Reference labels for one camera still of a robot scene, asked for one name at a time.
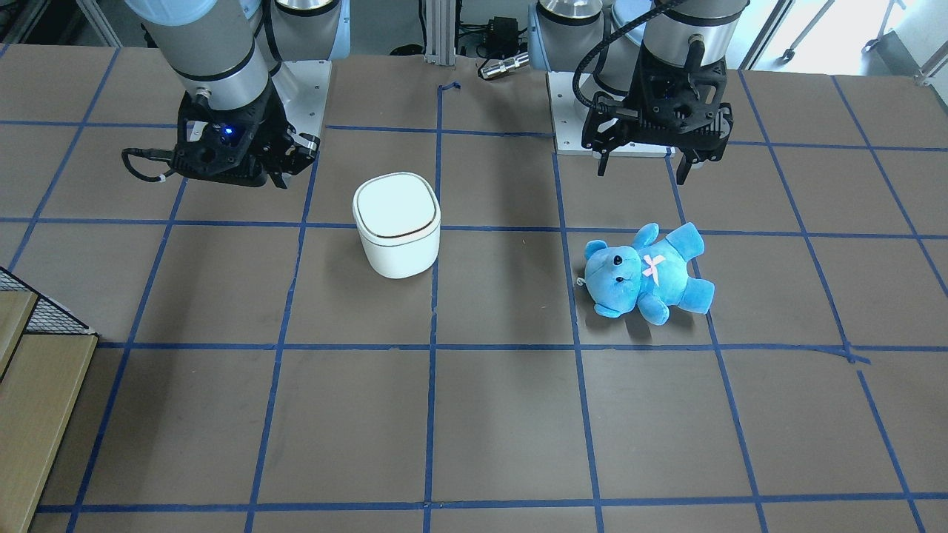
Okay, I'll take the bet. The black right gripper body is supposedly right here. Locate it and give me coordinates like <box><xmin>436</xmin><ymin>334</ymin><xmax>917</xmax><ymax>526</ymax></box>
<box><xmin>252</xmin><ymin>93</ymin><xmax>296</xmax><ymax>187</ymax></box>

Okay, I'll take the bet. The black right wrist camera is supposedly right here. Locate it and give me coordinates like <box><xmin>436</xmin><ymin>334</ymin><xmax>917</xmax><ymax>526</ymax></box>
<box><xmin>170</xmin><ymin>87</ymin><xmax>272</xmax><ymax>187</ymax></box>

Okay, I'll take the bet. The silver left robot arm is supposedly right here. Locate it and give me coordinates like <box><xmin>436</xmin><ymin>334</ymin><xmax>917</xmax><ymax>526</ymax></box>
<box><xmin>528</xmin><ymin>1</ymin><xmax>747</xmax><ymax>184</ymax></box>

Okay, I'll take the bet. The aluminium frame post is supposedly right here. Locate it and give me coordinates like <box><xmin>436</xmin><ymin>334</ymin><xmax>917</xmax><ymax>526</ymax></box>
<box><xmin>422</xmin><ymin>1</ymin><xmax>461</xmax><ymax>70</ymax></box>

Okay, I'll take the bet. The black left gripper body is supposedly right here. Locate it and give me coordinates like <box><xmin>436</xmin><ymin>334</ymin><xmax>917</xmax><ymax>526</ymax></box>
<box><xmin>581</xmin><ymin>56</ymin><xmax>734</xmax><ymax>161</ymax></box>

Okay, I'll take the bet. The wooden shelf with wire mesh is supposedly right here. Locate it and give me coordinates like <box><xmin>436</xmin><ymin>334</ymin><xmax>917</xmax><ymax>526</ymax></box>
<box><xmin>1</xmin><ymin>269</ymin><xmax>99</xmax><ymax>532</ymax></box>

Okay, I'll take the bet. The blue teddy bear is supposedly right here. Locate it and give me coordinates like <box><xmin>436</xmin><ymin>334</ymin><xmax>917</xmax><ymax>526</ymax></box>
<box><xmin>576</xmin><ymin>222</ymin><xmax>715</xmax><ymax>325</ymax></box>

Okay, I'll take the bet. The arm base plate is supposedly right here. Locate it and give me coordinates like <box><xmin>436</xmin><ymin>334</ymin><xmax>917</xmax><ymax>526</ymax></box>
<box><xmin>547</xmin><ymin>72</ymin><xmax>712</xmax><ymax>158</ymax></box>
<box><xmin>272</xmin><ymin>60</ymin><xmax>333</xmax><ymax>141</ymax></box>

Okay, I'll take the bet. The white trash can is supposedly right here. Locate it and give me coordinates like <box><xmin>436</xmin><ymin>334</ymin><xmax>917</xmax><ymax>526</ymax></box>
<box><xmin>352</xmin><ymin>172</ymin><xmax>441</xmax><ymax>279</ymax></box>

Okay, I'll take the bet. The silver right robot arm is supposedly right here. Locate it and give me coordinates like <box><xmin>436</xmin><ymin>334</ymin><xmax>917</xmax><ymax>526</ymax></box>
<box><xmin>121</xmin><ymin>1</ymin><xmax>351</xmax><ymax>189</ymax></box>

